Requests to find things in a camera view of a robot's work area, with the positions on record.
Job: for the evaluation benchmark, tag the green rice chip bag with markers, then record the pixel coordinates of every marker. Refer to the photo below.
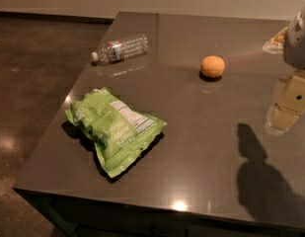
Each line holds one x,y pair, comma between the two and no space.
119,133

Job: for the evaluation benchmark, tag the clear plastic water bottle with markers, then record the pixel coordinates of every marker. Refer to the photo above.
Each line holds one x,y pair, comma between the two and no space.
118,50

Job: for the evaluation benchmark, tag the orange fruit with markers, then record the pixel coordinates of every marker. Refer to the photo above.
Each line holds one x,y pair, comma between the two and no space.
212,66

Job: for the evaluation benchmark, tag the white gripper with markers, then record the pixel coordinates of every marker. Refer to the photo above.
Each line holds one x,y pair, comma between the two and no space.
298,44

